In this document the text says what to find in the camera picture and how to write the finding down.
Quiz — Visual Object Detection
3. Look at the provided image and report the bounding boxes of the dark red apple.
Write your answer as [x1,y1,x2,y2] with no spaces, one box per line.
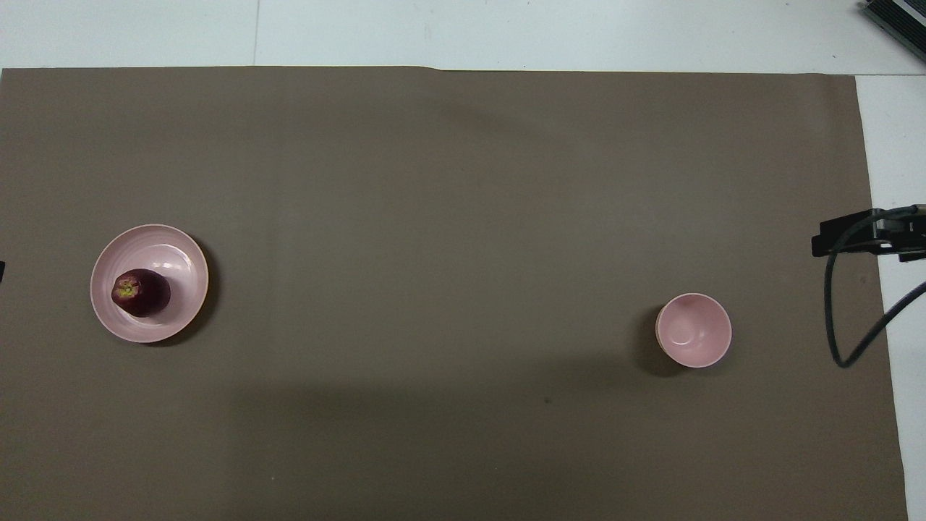
[111,268,172,318]

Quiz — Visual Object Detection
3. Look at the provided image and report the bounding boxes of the pink bowl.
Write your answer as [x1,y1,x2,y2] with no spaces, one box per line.
[655,292,733,369]

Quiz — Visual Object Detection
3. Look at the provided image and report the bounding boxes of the pink plate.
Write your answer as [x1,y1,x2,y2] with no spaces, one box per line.
[90,224,210,344]

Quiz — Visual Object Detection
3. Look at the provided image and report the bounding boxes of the brown table mat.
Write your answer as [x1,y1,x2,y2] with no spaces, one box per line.
[0,67,909,521]

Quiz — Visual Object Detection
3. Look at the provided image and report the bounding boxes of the black camera cable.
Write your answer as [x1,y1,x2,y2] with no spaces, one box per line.
[825,208,926,369]

